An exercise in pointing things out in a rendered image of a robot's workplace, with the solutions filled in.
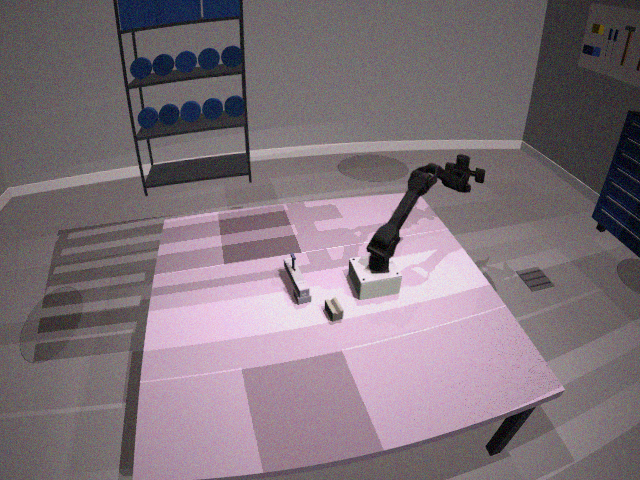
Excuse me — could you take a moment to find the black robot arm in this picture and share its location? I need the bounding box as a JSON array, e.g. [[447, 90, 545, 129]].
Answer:
[[367, 154, 471, 274]]

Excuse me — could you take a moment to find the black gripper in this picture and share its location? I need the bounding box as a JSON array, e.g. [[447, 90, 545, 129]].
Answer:
[[445, 162, 486, 183]]

